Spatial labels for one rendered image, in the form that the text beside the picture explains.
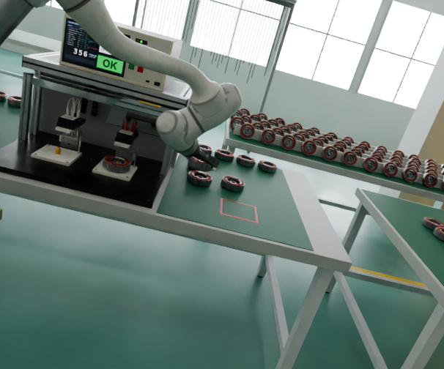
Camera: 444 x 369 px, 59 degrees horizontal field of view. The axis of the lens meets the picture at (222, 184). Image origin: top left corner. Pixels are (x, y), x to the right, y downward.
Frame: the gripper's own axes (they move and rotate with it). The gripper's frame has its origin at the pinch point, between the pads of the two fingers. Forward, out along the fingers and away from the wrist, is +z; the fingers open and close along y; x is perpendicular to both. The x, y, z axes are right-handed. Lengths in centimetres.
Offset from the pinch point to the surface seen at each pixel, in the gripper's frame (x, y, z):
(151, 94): 16.3, -29.8, -8.6
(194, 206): -17.6, 4.7, 1.8
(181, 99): 20.0, -18.4, -5.1
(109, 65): 19, -49, -16
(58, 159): -24, -50, -15
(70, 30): 24, -64, -27
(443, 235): 24, 106, 68
